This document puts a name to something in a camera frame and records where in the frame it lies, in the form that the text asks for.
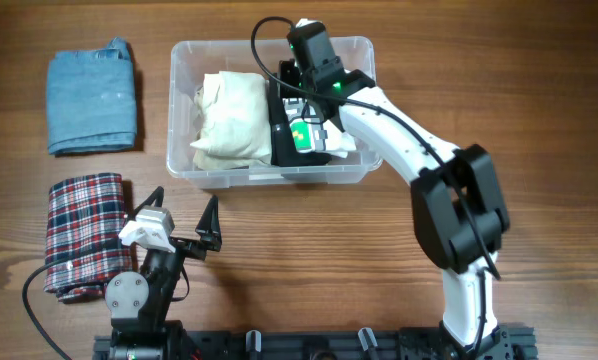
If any folded blue denim cloth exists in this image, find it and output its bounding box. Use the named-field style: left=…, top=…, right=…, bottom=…
left=46, top=37, right=137, bottom=156

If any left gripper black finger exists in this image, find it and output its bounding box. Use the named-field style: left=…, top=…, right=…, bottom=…
left=195, top=195, right=222, bottom=252
left=126, top=186, right=164, bottom=220

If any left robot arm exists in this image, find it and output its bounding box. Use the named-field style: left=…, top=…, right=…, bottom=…
left=92, top=187, right=222, bottom=360

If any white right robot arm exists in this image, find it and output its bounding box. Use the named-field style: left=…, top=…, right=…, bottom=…
left=281, top=19, right=510, bottom=353

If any red plaid cloth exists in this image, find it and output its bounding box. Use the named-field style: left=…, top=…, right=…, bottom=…
left=44, top=173, right=133, bottom=304

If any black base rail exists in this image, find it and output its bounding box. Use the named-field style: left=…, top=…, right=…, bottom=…
left=92, top=325, right=539, bottom=360

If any white printed t-shirt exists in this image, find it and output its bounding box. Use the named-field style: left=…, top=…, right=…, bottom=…
left=282, top=98, right=357, bottom=158

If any black cloth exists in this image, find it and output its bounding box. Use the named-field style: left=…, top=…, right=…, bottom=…
left=267, top=77, right=332, bottom=167

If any cream cloth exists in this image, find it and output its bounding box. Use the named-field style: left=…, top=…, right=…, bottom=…
left=190, top=71, right=272, bottom=171

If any clear plastic storage container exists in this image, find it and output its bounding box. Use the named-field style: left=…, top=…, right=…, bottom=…
left=166, top=40, right=383, bottom=189

